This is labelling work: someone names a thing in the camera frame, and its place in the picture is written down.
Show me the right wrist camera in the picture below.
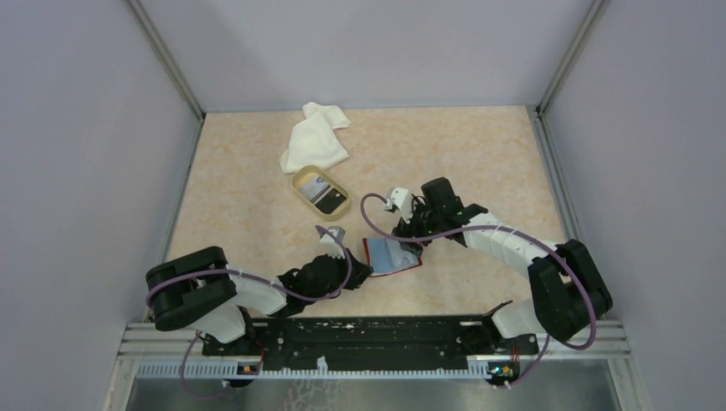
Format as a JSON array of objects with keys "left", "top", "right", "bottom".
[{"left": 384, "top": 188, "right": 414, "bottom": 223}]

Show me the white crumpled cloth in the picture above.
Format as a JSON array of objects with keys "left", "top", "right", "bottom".
[{"left": 279, "top": 102, "right": 351, "bottom": 174}]

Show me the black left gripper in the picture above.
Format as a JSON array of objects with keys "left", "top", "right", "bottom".
[{"left": 306, "top": 247, "right": 374, "bottom": 305}]

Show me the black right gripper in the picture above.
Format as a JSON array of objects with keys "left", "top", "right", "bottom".
[{"left": 391, "top": 196, "right": 443, "bottom": 256}]

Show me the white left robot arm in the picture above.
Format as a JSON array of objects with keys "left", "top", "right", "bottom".
[{"left": 145, "top": 246, "right": 372, "bottom": 354}]

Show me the red card holder wallet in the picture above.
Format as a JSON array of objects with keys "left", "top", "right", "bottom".
[{"left": 362, "top": 237, "right": 422, "bottom": 277}]

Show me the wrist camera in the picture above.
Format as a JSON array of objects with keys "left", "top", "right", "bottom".
[
  {"left": 316, "top": 226, "right": 346, "bottom": 259},
  {"left": 384, "top": 188, "right": 414, "bottom": 223}
]

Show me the silver VIP card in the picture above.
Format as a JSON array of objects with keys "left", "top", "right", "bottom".
[{"left": 298, "top": 175, "right": 330, "bottom": 204}]

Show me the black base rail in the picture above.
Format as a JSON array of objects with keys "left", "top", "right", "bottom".
[{"left": 202, "top": 314, "right": 539, "bottom": 372}]

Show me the beige oval tray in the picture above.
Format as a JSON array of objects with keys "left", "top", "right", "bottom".
[{"left": 290, "top": 165, "right": 351, "bottom": 222}]

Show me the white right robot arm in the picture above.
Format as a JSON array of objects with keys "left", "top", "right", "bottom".
[{"left": 384, "top": 177, "right": 613, "bottom": 353}]

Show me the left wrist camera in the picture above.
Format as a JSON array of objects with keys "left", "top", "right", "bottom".
[{"left": 316, "top": 226, "right": 346, "bottom": 259}]

